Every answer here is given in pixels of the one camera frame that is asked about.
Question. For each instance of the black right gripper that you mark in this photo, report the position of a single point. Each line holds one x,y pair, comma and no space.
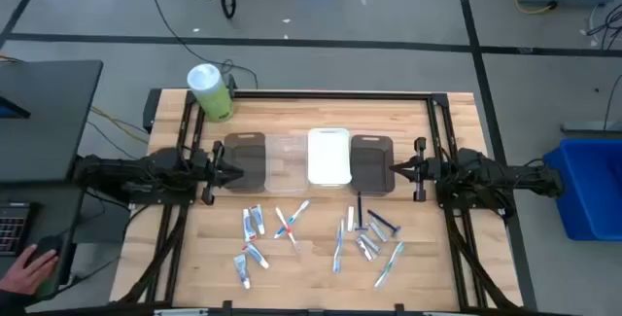
422,170

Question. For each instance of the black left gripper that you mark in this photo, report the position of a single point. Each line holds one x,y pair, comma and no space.
214,175

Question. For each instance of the small white toothpaste tube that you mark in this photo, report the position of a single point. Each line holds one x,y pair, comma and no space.
249,226
241,270
257,219

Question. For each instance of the red white bagged toothbrush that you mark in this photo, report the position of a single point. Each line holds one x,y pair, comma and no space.
286,228

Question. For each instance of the white bottle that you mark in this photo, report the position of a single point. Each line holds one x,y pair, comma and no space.
255,255

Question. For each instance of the teal white bagged toothbrush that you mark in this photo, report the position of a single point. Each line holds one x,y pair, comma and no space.
389,265

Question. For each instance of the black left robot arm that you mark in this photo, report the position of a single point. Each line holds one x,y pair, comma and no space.
146,172

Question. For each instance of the person's forearm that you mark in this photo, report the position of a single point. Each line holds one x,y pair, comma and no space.
10,304

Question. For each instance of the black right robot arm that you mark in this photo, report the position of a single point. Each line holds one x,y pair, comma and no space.
486,172

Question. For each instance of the smoked grey plastic bin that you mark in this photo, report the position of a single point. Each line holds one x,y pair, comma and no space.
250,150
371,165

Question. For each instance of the clear plastic bin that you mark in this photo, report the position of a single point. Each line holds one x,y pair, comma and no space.
286,160

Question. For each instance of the green white wipes canister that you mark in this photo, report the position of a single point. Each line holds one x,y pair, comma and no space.
214,97

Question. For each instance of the white plastic bin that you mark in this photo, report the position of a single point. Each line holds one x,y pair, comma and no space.
329,155

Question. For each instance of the black computer desk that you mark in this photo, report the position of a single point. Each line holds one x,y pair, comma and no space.
48,209

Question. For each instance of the blue plastic tote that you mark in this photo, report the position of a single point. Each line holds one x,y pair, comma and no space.
593,189

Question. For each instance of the black computer mouse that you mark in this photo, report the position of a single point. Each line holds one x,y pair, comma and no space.
48,244

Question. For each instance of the black computer keyboard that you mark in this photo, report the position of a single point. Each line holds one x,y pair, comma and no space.
12,228

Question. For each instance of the person's hand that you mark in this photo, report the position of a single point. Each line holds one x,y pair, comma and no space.
26,272

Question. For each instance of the computer monitor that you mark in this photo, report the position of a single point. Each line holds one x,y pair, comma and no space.
10,109

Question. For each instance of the black aluminium rig frame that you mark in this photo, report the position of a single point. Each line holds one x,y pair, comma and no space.
340,94

